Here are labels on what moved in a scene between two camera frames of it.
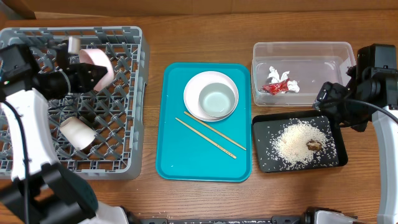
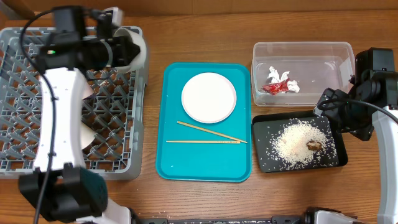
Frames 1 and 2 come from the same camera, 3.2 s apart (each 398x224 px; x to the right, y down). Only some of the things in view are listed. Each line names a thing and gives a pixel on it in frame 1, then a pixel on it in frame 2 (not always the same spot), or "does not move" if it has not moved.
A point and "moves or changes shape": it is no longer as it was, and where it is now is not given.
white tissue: [273, 77] does not move
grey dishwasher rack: [98, 134] does not move
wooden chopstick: [208, 139] moves or changes shape
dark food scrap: [314, 145] does not move
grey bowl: [217, 99] → [136, 38]
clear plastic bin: [293, 73] does not move
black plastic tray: [296, 140] does not move
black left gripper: [83, 71] → [124, 43]
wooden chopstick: [186, 112] moves or changes shape
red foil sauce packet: [277, 88] does not move
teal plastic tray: [190, 149] does not move
